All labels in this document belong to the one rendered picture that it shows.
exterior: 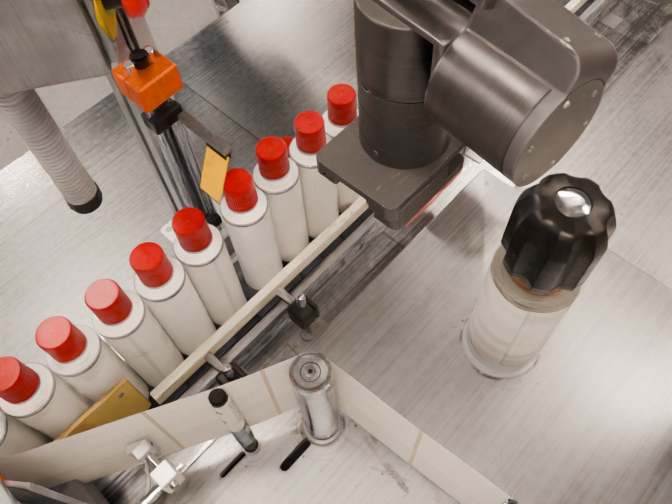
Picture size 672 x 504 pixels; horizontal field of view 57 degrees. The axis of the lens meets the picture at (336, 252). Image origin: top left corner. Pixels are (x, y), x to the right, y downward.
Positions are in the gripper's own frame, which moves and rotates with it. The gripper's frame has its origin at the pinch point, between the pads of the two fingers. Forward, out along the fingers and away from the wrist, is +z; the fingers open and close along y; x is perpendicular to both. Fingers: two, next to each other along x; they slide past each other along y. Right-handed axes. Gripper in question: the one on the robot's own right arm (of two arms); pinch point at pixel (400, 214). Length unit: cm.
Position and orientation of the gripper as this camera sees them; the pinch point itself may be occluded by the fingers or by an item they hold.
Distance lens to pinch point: 47.1
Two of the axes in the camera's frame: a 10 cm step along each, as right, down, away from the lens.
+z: 0.6, 5.1, 8.6
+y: 6.7, -6.6, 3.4
